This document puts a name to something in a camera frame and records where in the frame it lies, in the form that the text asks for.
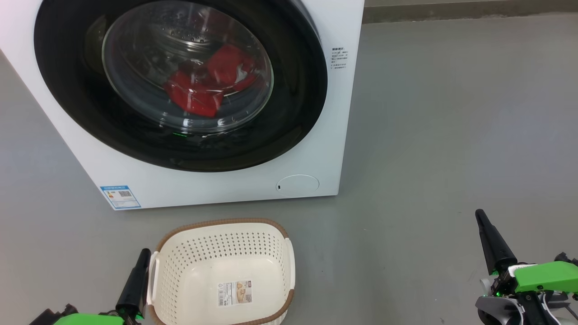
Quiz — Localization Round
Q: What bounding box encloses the cream perforated laundry basket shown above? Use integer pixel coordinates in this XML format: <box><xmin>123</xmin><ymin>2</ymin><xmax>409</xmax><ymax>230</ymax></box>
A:
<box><xmin>147</xmin><ymin>218</ymin><xmax>296</xmax><ymax>325</ymax></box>

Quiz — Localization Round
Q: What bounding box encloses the plain red garment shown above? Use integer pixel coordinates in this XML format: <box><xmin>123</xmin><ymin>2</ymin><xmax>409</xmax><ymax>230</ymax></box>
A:
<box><xmin>163</xmin><ymin>68</ymin><xmax>225</xmax><ymax>118</ymax></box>

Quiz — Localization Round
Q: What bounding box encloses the white front-load washing machine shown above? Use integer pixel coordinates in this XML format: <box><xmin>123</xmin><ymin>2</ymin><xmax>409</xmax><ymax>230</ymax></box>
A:
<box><xmin>0</xmin><ymin>0</ymin><xmax>365</xmax><ymax>211</ymax></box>

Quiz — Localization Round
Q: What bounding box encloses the red jersey with white trim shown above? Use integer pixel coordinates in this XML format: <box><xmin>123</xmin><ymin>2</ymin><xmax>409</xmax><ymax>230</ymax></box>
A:
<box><xmin>205</xmin><ymin>44</ymin><xmax>260</xmax><ymax>93</ymax></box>

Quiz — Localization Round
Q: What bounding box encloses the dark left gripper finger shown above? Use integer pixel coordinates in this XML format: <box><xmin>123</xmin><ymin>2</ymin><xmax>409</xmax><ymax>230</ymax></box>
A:
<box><xmin>116</xmin><ymin>248</ymin><xmax>152</xmax><ymax>316</ymax></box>

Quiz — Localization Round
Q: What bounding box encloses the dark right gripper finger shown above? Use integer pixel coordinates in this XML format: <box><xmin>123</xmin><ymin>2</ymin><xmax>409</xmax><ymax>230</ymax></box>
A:
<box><xmin>475</xmin><ymin>209</ymin><xmax>517</xmax><ymax>274</ymax></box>

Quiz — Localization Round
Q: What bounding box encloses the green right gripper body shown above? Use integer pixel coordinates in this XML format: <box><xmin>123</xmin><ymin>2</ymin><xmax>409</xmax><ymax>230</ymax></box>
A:
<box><xmin>490</xmin><ymin>261</ymin><xmax>578</xmax><ymax>298</ymax></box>

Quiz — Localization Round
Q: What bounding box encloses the stainless steel washing machine drum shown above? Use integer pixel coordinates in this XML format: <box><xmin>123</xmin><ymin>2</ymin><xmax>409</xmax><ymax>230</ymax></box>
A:
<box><xmin>135</xmin><ymin>9</ymin><xmax>253</xmax><ymax>91</ymax></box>

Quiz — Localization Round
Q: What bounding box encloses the paper product label sticker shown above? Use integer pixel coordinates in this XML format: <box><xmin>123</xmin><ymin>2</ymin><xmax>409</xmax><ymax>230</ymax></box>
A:
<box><xmin>218</xmin><ymin>280</ymin><xmax>252</xmax><ymax>307</ymax></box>

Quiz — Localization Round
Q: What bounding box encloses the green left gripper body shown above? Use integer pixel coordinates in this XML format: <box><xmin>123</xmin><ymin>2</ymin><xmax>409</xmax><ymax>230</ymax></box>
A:
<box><xmin>53</xmin><ymin>313</ymin><xmax>145</xmax><ymax>325</ymax></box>

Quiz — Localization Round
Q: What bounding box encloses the white round drain filter cover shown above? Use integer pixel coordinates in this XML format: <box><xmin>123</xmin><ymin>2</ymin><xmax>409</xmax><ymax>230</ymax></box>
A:
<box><xmin>276</xmin><ymin>175</ymin><xmax>320</xmax><ymax>198</ymax></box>

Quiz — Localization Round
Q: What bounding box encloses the blue energy label sticker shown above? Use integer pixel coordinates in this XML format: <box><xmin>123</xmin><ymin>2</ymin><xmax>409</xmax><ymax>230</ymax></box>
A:
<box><xmin>100</xmin><ymin>185</ymin><xmax>141</xmax><ymax>209</ymax></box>

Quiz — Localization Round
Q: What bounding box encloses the black round glass washer door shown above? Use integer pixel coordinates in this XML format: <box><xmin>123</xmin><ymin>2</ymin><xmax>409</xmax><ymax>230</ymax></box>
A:
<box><xmin>34</xmin><ymin>0</ymin><xmax>328</xmax><ymax>172</ymax></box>

